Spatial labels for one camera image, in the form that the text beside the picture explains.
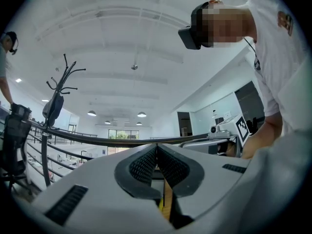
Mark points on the black wall panel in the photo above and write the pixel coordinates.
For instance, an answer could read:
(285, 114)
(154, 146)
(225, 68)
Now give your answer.
(248, 101)

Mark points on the black coat rack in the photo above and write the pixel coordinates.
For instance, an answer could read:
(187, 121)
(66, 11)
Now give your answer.
(45, 160)

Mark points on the person's white T-shirt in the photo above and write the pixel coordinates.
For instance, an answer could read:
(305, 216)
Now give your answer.
(273, 57)

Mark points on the person's right forearm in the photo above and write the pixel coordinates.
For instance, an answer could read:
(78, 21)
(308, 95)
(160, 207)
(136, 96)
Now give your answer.
(263, 133)

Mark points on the small grey cylindrical camera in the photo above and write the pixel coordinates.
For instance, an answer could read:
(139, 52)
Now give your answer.
(214, 129)

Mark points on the dark doorway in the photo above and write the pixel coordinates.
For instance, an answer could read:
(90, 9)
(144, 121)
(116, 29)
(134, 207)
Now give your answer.
(184, 123)

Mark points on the window with green view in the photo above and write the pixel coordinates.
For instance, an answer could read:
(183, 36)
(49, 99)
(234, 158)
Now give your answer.
(122, 134)

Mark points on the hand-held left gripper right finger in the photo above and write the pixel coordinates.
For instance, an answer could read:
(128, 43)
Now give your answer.
(214, 174)

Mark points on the black head-worn camera headset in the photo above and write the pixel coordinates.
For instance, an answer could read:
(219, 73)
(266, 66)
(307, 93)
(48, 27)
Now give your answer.
(189, 38)

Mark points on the person's head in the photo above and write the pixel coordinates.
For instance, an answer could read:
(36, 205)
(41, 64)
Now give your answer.
(226, 23)

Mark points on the black metal railing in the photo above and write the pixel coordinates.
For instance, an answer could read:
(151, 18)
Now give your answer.
(109, 141)

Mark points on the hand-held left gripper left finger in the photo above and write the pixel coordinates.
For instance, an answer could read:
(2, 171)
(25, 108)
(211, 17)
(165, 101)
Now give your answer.
(102, 179)

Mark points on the black hanging bag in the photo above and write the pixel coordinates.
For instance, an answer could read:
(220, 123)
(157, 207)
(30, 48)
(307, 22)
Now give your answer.
(54, 108)

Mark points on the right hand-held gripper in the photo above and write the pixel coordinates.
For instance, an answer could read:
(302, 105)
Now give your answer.
(241, 128)

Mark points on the black office chair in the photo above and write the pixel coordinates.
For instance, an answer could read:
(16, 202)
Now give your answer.
(14, 142)

